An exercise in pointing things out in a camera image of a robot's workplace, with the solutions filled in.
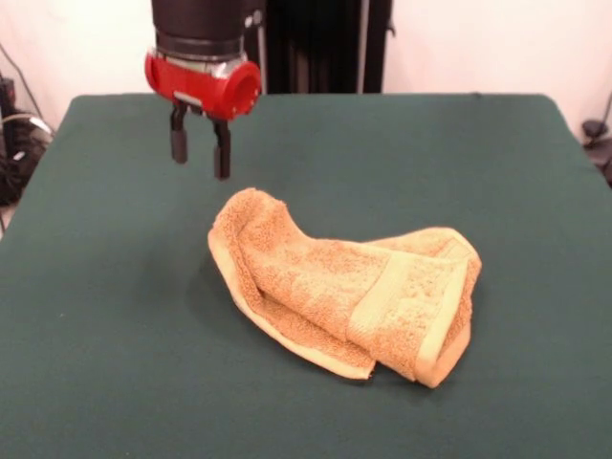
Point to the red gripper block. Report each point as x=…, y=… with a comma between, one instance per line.
x=201, y=86

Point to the orange terry towel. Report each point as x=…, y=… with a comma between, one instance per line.
x=334, y=287

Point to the dark green table cloth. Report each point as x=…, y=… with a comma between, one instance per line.
x=119, y=358

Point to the small black power adapter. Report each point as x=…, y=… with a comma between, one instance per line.
x=593, y=129

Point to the black robot pedestal stand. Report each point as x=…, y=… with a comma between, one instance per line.
x=325, y=48

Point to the black power strip red switch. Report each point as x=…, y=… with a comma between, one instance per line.
x=7, y=91

